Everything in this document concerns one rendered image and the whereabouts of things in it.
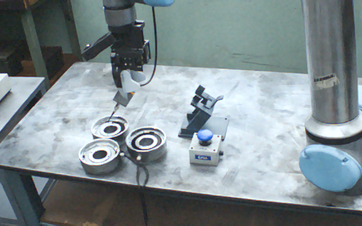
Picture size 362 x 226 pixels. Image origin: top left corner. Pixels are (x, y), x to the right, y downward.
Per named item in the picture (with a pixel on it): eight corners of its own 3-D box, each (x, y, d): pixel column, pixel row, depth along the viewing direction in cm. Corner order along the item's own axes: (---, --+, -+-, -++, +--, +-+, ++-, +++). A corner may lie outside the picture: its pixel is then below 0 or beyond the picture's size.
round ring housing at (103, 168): (81, 179, 101) (77, 167, 99) (83, 153, 110) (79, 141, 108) (122, 173, 102) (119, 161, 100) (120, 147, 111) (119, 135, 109)
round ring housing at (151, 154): (136, 135, 115) (134, 123, 113) (172, 140, 112) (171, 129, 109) (121, 160, 107) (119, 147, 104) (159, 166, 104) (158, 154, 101)
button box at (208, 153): (189, 163, 104) (188, 148, 101) (195, 145, 109) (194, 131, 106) (221, 167, 102) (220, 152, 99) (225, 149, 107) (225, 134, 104)
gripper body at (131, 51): (142, 75, 100) (136, 28, 93) (110, 73, 102) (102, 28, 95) (151, 60, 106) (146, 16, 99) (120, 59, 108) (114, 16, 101)
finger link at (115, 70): (120, 90, 103) (115, 57, 98) (114, 90, 103) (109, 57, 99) (126, 82, 107) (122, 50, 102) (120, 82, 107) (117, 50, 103)
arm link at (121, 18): (98, 10, 93) (111, -1, 99) (101, 29, 95) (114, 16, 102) (129, 10, 91) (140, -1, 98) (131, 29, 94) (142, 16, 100)
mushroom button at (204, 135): (196, 152, 103) (195, 137, 100) (199, 142, 106) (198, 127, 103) (212, 154, 102) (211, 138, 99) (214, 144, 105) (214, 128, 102)
